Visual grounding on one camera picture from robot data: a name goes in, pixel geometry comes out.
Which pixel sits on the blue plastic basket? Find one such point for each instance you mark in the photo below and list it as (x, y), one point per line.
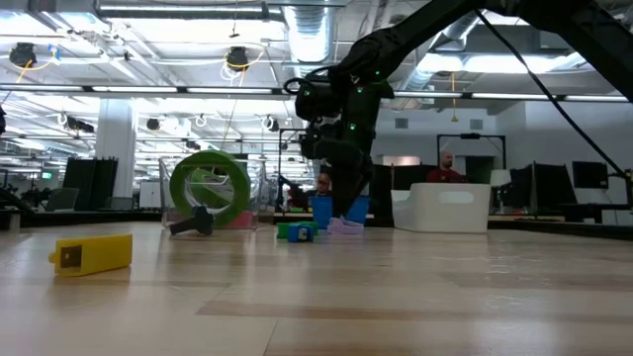
(321, 212)

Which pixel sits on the small black tool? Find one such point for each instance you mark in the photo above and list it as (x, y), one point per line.
(203, 222)

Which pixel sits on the black computer monitor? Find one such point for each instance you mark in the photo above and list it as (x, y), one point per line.
(590, 174)

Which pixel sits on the clear plastic container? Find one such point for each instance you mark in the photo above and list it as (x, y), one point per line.
(264, 193)

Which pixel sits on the silver spiral air duct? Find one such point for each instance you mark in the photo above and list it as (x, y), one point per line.
(457, 27)

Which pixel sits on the white lampshade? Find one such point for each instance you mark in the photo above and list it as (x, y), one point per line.
(501, 179)

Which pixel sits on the white structural column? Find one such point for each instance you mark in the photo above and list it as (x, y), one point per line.
(116, 148)

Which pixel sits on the black metal gantry frame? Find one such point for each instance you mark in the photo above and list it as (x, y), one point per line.
(470, 136)
(280, 163)

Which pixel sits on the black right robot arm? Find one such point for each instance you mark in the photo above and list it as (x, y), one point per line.
(420, 29)

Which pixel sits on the suspended linear light fixture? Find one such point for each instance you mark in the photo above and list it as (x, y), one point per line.
(133, 89)

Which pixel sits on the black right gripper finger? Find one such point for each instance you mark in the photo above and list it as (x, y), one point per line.
(358, 178)
(341, 178)

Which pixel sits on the grey mesh office chair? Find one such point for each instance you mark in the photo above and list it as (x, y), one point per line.
(63, 199)

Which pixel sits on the black partition screen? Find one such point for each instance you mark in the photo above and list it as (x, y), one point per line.
(405, 178)

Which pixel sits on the black folding panels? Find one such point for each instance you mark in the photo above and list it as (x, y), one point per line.
(91, 183)

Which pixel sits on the black ceiling-mounted device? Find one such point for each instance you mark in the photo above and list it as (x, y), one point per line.
(22, 54)
(238, 57)
(2, 121)
(153, 124)
(79, 124)

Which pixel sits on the person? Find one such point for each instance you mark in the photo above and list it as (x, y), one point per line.
(445, 173)
(324, 185)

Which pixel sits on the white cabinet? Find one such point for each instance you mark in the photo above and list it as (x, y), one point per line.
(148, 195)

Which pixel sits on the yellow mini stapler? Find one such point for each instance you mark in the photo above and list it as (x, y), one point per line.
(99, 254)

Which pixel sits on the white plastic bin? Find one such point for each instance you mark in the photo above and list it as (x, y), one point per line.
(455, 212)

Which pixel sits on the green exit sign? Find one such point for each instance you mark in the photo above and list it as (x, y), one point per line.
(46, 175)

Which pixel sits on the green mini stapler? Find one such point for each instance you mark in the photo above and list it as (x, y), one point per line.
(282, 230)

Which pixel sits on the dark divider screens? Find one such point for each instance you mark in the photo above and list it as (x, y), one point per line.
(549, 185)

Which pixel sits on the grey wall vent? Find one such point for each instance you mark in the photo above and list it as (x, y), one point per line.
(476, 124)
(402, 123)

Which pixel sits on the black aluminium rig frame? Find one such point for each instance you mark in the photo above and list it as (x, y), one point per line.
(74, 217)

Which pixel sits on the silver corrugated air duct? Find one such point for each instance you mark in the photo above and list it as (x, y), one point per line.
(309, 29)

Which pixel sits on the pink tape roll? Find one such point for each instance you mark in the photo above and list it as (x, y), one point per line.
(242, 221)

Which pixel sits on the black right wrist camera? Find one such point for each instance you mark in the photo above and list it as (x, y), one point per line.
(316, 101)

